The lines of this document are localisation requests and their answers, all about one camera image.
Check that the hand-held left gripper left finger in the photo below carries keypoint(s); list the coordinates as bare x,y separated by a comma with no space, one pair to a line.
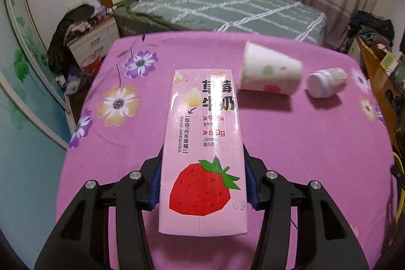
155,191

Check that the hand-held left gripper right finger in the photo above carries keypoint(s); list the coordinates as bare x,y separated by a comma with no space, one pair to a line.
251,187

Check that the pink strawberry milk carton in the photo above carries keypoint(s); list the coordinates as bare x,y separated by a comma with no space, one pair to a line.
202,137

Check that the white dotted paper cup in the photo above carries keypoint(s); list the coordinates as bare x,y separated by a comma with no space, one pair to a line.
265,67

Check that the small white plastic bottle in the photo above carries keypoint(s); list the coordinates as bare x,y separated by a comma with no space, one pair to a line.
322,83

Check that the red bucket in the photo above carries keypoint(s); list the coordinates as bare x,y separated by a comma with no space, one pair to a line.
91,67

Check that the plastic bags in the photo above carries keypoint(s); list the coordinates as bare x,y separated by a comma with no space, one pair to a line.
68,81

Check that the white nightstand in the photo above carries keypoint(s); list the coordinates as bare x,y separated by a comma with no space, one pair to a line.
95,39

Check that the painted wardrobe sliding door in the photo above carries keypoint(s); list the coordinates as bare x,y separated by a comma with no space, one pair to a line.
25,83

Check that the wooden desk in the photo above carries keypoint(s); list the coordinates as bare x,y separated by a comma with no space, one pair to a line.
376,74

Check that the pile of dark clothes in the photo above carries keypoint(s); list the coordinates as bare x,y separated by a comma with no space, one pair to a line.
63,39

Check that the pink patterned cloth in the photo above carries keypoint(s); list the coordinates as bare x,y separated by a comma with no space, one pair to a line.
101,13

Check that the green plaid quilt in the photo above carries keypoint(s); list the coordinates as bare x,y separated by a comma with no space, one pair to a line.
205,4

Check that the heap of mixed clothes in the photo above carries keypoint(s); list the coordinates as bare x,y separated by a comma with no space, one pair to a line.
370,29

